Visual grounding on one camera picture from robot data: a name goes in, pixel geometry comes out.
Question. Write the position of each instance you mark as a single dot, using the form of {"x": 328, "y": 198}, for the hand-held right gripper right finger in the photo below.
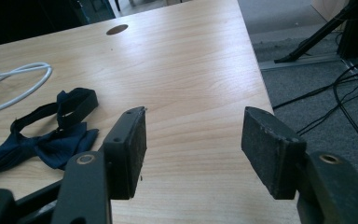
{"x": 268, "y": 155}

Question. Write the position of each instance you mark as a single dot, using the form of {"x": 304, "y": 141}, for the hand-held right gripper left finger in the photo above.
{"x": 125, "y": 155}

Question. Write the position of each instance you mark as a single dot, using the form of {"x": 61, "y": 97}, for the navy blue bow tie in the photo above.
{"x": 60, "y": 144}

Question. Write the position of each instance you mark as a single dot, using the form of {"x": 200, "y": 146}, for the metal floor strip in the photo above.
{"x": 298, "y": 61}

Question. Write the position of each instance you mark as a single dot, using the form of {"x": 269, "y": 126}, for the black stand leg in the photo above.
{"x": 315, "y": 37}

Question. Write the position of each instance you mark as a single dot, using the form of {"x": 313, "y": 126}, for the light wooden box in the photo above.
{"x": 326, "y": 7}

